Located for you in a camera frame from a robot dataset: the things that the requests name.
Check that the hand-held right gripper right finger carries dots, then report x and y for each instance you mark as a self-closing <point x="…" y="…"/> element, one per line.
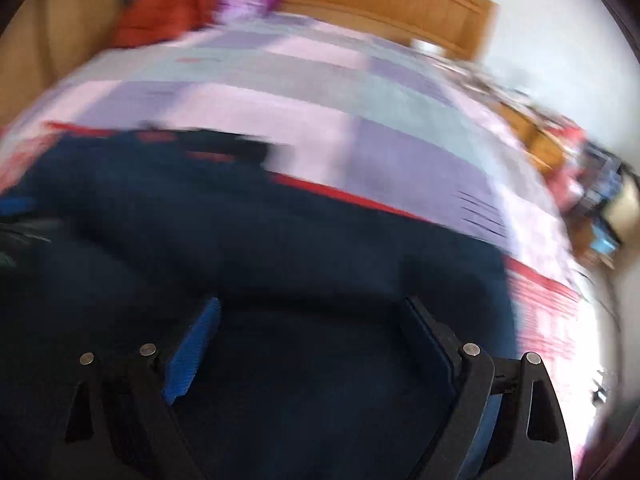
<point x="430" y="355"/>

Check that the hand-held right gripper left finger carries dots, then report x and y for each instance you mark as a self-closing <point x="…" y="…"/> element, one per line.
<point x="195" y="355"/>

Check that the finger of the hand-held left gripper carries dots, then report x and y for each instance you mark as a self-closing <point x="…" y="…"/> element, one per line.
<point x="17" y="206"/>

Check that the navy blue jacket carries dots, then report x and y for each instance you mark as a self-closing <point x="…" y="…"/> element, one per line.
<point x="280" y="260"/>

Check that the red checked mat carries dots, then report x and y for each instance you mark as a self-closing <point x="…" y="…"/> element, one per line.
<point x="545" y="310"/>

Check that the cluttered wooden bedside table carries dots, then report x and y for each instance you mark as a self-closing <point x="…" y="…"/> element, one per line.
<point x="575" y="170"/>

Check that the orange puffer jacket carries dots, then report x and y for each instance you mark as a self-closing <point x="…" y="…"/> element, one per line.
<point x="165" y="7"/>

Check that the pastel patchwork bed sheet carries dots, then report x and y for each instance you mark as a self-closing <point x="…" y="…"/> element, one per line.
<point x="320" y="105"/>

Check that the wooden headboard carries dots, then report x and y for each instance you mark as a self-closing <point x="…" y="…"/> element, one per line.
<point x="400" y="5"/>

